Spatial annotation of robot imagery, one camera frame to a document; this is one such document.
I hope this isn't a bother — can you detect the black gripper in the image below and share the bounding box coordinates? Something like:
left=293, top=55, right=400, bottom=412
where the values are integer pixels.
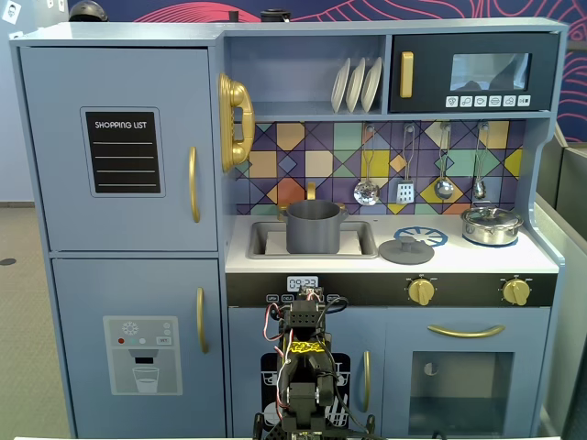
left=293, top=286, right=326, bottom=312

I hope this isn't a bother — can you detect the gray round lid with knob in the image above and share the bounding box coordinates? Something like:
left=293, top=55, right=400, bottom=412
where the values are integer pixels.
left=378, top=236, right=436, bottom=265

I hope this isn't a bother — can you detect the steel pot lid with knob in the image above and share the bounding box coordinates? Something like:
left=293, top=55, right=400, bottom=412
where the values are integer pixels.
left=461, top=205, right=522, bottom=228

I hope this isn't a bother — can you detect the yellow black label tape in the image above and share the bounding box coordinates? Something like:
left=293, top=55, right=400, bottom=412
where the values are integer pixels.
left=291, top=339, right=325, bottom=355

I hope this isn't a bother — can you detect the gray plastic pot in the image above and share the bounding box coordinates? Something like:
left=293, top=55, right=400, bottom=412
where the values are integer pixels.
left=279, top=200, right=349, bottom=255

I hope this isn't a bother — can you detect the black dishwasher rack decal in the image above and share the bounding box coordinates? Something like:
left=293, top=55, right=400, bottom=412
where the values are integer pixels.
left=260, top=351, right=352, bottom=432

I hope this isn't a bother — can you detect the gray sink basin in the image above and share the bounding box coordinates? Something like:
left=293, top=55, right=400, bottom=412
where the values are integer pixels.
left=249, top=220, right=380, bottom=260

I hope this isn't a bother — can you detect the blue dishwasher door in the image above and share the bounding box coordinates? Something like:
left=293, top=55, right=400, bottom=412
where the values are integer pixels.
left=227, top=306, right=387, bottom=439

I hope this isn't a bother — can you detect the gold faucet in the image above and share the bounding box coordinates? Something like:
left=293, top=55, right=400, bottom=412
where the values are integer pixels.
left=276, top=181, right=349, bottom=221

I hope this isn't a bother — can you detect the gold stove knob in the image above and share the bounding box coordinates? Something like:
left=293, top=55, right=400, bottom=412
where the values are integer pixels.
left=407, top=277, right=437, bottom=306
left=502, top=277, right=533, bottom=306

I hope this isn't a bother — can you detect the steel skimmer spoon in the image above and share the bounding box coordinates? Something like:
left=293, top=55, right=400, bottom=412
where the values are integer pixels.
left=352, top=124, right=382, bottom=207

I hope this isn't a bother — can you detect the blue oven door with window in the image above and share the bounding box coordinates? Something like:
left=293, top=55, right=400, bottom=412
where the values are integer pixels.
left=384, top=307, right=551, bottom=439

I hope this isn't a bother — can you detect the black table clamp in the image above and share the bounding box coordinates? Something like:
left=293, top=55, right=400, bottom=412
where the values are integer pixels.
left=352, top=413, right=378, bottom=440
left=253, top=411, right=282, bottom=440

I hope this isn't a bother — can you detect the colourful tile backsplash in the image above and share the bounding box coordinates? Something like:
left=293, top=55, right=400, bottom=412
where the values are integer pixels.
left=234, top=119, right=525, bottom=216

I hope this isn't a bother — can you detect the steel slotted spatula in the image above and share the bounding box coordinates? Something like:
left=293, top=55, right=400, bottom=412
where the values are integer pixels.
left=395, top=123, right=418, bottom=205

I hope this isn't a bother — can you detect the steel ladle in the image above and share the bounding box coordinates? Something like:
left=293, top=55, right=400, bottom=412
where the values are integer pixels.
left=433, top=122, right=455, bottom=201

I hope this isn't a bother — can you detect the steel cooking pot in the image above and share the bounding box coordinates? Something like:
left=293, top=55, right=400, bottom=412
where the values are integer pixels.
left=460, top=206, right=525, bottom=246

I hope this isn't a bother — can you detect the small steel hanging spoon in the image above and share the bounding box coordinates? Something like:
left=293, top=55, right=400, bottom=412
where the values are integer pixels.
left=471, top=121, right=490, bottom=201

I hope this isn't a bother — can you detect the gold toy telephone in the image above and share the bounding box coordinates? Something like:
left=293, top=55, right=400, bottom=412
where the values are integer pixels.
left=217, top=71, right=256, bottom=173

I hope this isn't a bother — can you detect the gray toy plate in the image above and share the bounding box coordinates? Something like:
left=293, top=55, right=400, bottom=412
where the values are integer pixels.
left=330, top=58, right=352, bottom=115
left=360, top=56, right=383, bottom=114
left=345, top=57, right=367, bottom=115

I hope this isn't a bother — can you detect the blue freezer door with dispenser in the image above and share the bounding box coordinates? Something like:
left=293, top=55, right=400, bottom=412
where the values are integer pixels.
left=50, top=257, right=227, bottom=439

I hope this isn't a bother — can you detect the black shopping list chalkboard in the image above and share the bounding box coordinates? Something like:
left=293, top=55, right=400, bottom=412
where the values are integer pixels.
left=80, top=106, right=166, bottom=199

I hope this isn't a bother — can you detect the black microwave door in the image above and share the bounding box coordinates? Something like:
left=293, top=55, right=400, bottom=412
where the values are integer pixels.
left=388, top=31, right=561, bottom=115

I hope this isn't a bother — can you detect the blue fridge door with chalkboard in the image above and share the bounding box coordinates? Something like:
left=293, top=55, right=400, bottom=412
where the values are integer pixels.
left=18, top=45, right=219, bottom=253

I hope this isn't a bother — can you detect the black round device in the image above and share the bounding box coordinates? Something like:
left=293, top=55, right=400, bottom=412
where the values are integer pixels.
left=260, top=7, right=293, bottom=23

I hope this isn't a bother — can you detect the blue toy kitchen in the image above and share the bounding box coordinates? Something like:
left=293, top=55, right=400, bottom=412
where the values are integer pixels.
left=9, top=16, right=570, bottom=439

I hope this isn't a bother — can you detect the black helmet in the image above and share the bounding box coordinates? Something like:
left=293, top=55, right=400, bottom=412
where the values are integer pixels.
left=68, top=0, right=109, bottom=23

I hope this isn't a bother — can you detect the gold dishwasher handle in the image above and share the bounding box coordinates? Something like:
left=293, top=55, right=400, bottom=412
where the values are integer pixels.
left=361, top=350, right=371, bottom=413

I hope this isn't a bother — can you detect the gold freezer door handle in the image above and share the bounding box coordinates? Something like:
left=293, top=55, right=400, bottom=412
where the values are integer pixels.
left=195, top=287, right=210, bottom=355

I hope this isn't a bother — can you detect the gold oven handle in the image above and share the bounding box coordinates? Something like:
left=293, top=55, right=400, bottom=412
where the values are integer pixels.
left=426, top=324, right=506, bottom=339

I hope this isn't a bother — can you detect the gold fridge door handle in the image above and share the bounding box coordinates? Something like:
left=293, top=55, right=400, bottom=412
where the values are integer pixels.
left=187, top=146, right=202, bottom=225

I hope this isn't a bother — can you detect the gold microwave handle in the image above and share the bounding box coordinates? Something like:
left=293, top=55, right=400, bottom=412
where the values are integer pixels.
left=399, top=51, right=415, bottom=99

